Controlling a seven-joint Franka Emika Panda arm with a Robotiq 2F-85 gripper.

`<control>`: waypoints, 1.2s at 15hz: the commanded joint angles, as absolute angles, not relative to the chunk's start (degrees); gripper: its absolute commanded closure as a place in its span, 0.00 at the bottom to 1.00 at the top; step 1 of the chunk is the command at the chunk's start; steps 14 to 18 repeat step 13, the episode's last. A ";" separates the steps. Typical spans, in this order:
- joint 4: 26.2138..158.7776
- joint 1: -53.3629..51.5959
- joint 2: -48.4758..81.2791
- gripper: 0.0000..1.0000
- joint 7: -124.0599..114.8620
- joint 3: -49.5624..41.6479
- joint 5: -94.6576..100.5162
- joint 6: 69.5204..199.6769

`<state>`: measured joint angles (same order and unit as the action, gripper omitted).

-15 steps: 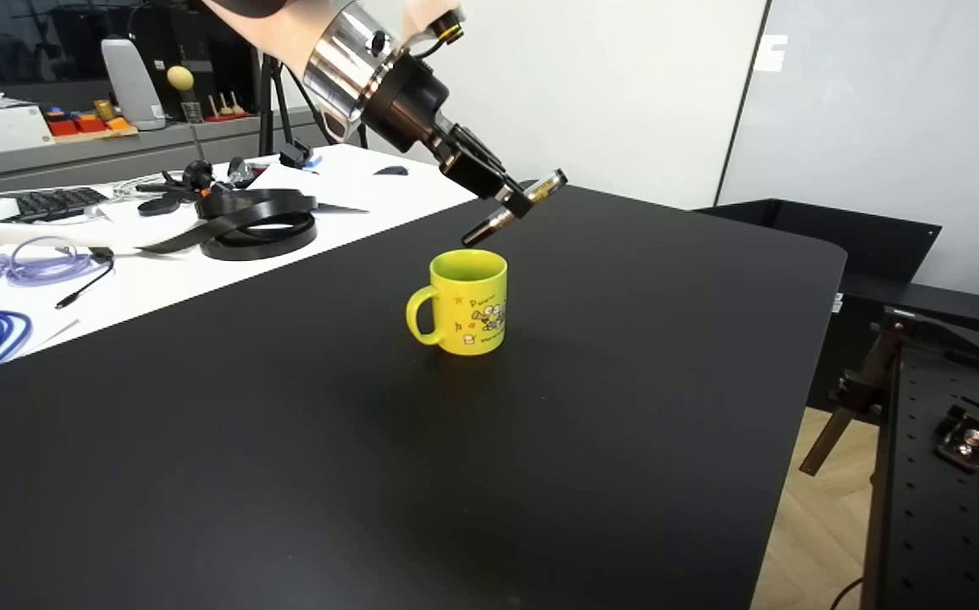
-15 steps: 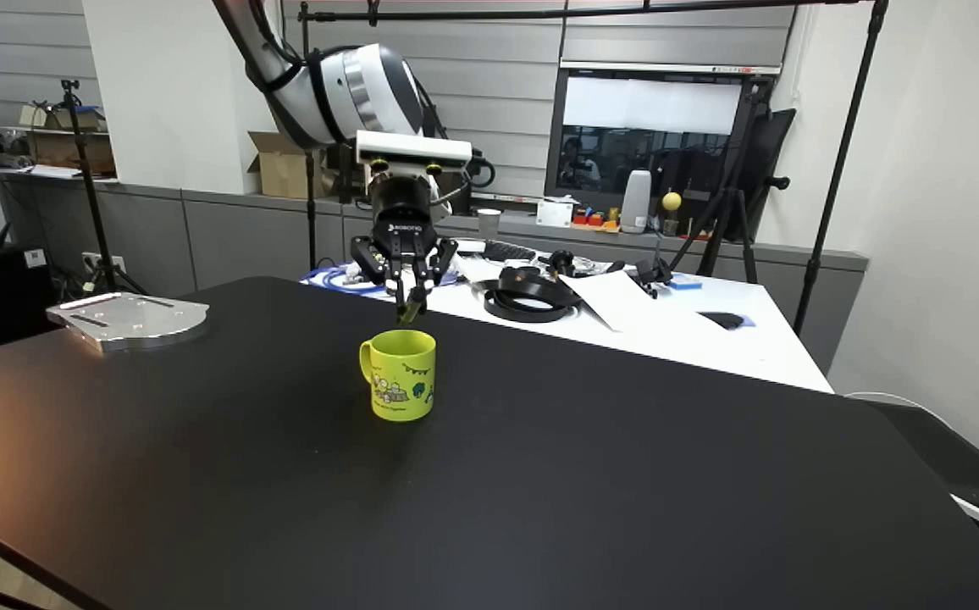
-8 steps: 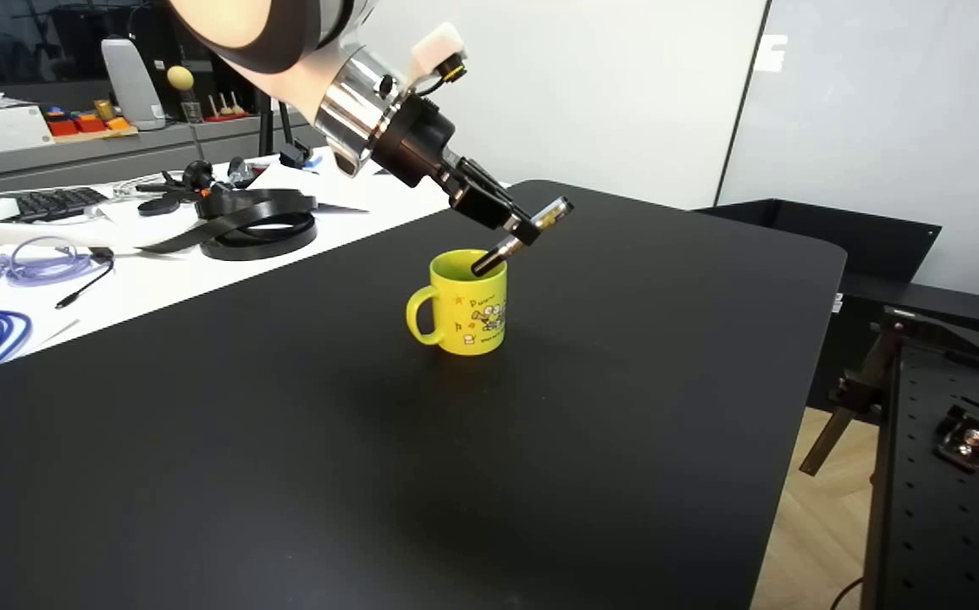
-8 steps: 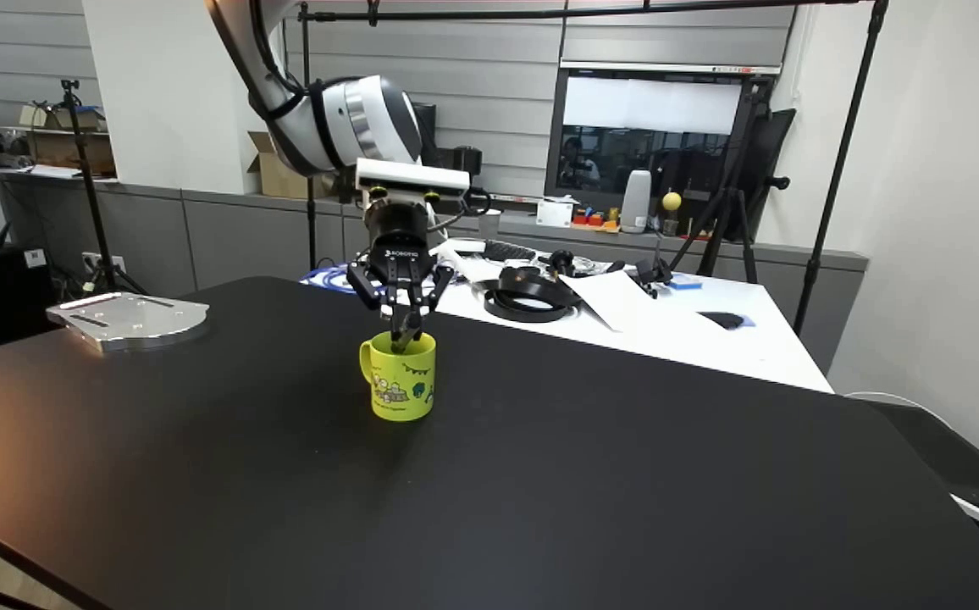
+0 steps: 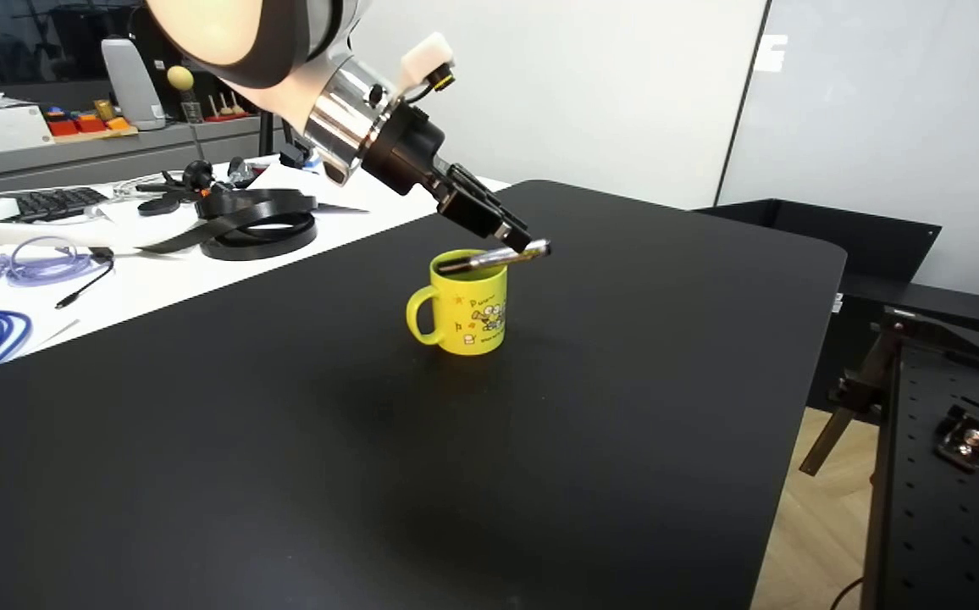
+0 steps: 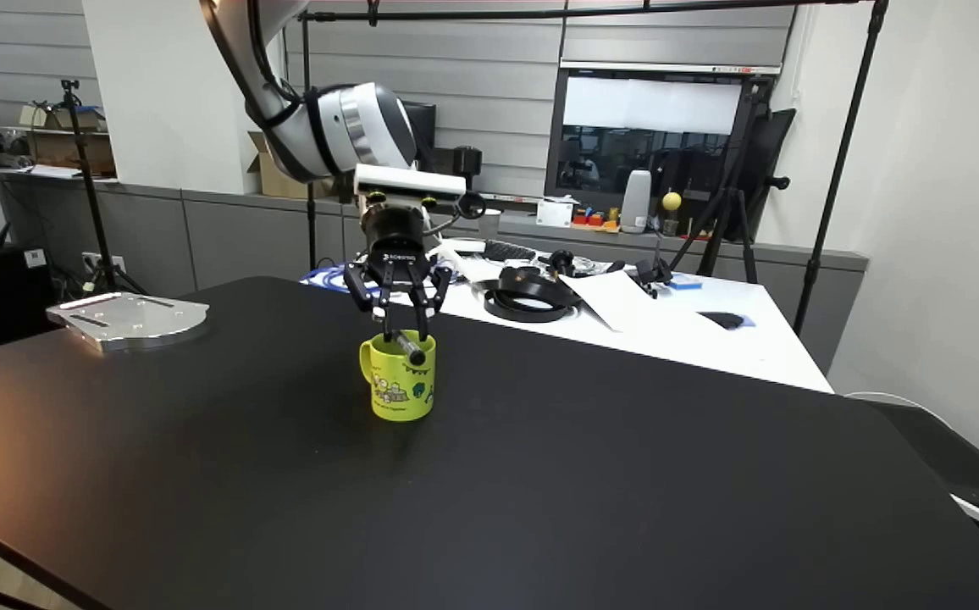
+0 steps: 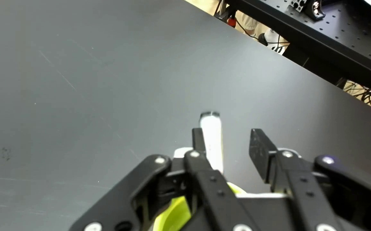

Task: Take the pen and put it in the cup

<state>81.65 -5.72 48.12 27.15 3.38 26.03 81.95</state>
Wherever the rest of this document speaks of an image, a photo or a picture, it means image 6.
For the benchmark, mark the dark wall monitor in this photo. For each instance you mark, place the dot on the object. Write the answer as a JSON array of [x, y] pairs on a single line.
[[646, 136]]

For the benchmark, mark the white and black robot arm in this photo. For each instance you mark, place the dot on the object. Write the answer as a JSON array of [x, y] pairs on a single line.
[[330, 120]]

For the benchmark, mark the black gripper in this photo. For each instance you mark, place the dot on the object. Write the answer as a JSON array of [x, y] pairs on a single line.
[[397, 227]]

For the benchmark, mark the yellow-green mug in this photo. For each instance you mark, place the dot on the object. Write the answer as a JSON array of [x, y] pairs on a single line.
[[400, 383]]

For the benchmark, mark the thin black tripod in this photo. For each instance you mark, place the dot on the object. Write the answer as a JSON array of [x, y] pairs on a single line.
[[82, 181]]

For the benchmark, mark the white upright speaker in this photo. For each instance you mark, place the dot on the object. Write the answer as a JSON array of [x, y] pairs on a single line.
[[636, 200]]

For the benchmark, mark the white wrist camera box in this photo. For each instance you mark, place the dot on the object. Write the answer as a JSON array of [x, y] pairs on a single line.
[[407, 181]]

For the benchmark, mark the black overhead bar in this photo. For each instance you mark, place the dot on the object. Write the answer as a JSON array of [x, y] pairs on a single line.
[[579, 13]]

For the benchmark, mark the cardboard box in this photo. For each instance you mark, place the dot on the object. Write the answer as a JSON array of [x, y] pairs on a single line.
[[273, 171]]

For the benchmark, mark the black light stand pole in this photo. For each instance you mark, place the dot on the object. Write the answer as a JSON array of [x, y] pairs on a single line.
[[846, 158]]

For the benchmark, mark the large white paper sheet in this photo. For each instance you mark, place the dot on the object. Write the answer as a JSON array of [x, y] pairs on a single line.
[[668, 323]]

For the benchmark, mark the black camera tripod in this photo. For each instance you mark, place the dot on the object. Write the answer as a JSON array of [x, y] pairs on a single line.
[[736, 192]]

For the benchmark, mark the crumpled clear plastic sheet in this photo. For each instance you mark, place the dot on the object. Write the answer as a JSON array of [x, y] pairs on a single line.
[[128, 315]]

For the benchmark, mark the yellow ball on stand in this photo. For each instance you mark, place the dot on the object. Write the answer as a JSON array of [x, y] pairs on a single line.
[[672, 200]]

